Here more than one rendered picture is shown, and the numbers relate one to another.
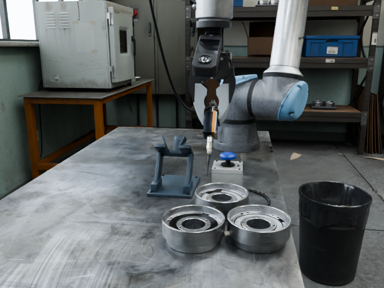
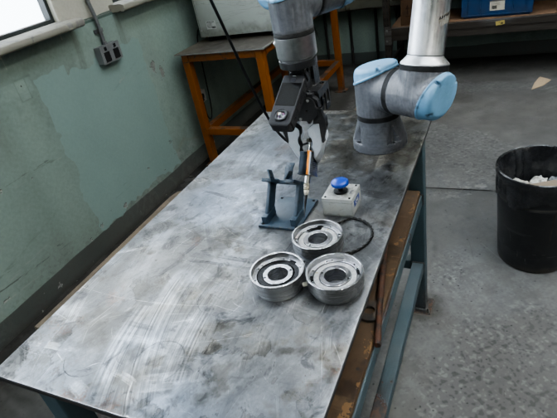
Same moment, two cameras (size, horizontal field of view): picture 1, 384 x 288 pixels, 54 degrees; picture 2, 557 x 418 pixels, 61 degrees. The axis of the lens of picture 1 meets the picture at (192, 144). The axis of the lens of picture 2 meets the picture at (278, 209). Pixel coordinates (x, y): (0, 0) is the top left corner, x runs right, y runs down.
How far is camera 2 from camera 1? 0.40 m
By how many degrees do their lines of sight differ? 25
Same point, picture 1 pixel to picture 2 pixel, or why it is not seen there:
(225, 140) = (362, 141)
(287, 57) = (424, 45)
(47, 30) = not seen: outside the picture
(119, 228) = (224, 269)
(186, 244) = (265, 295)
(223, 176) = (333, 205)
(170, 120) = (368, 42)
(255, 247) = (326, 299)
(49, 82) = (206, 30)
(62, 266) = (172, 309)
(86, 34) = not seen: outside the picture
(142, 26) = not seen: outside the picture
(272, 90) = (407, 87)
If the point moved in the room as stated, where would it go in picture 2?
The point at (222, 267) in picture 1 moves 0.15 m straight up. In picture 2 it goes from (292, 318) to (277, 250)
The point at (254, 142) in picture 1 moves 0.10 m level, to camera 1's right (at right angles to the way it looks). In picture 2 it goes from (396, 140) to (435, 138)
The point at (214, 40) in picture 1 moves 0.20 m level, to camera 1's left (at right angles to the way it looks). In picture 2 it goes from (295, 84) to (198, 93)
